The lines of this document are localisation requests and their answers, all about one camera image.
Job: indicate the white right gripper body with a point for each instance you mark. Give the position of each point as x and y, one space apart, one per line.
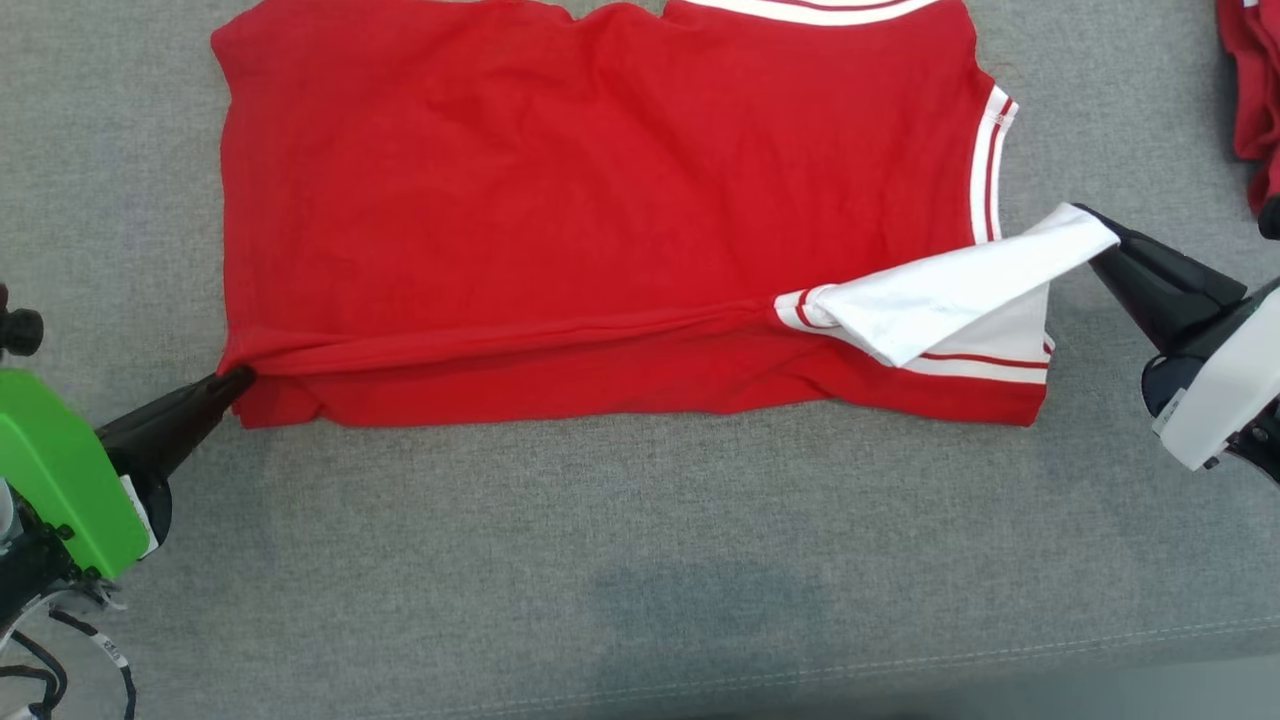
1230 380

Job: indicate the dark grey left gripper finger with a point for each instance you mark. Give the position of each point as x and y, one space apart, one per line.
170 412
160 455

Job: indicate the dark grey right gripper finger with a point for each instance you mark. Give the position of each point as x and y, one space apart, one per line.
1160 310
1180 272

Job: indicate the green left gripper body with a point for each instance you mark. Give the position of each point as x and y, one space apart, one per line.
70 470

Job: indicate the red shorts white stripe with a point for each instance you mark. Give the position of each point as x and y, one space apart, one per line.
1260 100

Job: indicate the red jersey white trim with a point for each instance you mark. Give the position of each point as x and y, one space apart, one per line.
600 200

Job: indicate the grey fabric sofa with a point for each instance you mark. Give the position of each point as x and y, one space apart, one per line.
640 560

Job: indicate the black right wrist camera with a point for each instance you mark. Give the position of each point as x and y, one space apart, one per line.
1270 218

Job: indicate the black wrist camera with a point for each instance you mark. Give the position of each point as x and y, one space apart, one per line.
1270 218
20 332

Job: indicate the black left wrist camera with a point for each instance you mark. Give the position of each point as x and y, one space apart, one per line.
20 332

